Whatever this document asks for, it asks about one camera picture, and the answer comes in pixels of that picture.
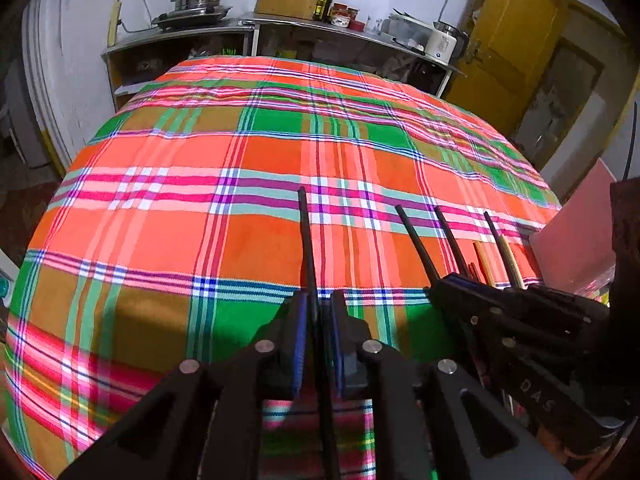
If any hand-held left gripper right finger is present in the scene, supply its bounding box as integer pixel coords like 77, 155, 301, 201
330, 289, 576, 480

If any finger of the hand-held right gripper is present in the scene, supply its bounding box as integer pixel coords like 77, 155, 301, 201
505, 285, 612, 343
424, 272, 551, 361

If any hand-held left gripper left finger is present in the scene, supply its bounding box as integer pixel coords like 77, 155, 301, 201
57, 290, 311, 480

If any wooden chopstick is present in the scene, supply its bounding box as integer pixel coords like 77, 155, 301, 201
501, 245, 527, 291
473, 241, 497, 287

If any pink board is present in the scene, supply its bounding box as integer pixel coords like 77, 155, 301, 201
529, 157, 619, 292

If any plaid orange green tablecloth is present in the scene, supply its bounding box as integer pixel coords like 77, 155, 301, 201
2, 55, 562, 480

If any yellow wooden door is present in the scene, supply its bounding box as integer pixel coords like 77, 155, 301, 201
442, 0, 569, 137

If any white electric cooker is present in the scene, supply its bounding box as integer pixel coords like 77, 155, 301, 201
423, 20, 469, 67

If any red lidded jar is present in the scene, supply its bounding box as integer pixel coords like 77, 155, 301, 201
330, 2, 362, 29

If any steel kitchen counter shelf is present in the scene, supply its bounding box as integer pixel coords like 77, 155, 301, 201
101, 11, 469, 112

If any steel gas stove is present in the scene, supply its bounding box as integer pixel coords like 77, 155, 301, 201
151, 6, 234, 32

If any yellow power strip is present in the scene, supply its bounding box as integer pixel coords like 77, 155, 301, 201
107, 0, 124, 47

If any yellow door frame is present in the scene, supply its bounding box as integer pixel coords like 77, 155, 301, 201
510, 0, 637, 202

